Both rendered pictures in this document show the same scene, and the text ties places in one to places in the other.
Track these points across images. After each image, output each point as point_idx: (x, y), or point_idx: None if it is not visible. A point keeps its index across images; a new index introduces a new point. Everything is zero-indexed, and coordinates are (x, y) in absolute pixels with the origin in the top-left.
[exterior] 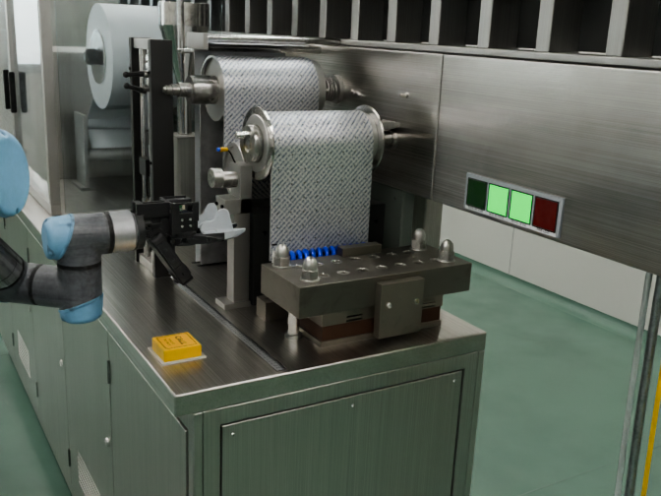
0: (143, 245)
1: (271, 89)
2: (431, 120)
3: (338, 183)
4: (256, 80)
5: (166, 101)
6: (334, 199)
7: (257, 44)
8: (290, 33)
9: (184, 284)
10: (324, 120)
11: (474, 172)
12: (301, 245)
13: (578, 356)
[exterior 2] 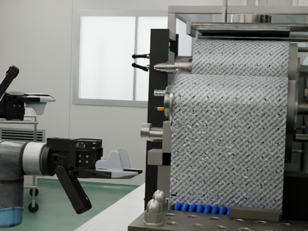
0: (46, 172)
1: (237, 65)
2: None
3: (244, 144)
4: (222, 57)
5: (161, 77)
6: (240, 160)
7: (236, 29)
8: None
9: (78, 213)
10: (234, 82)
11: None
12: (202, 201)
13: None
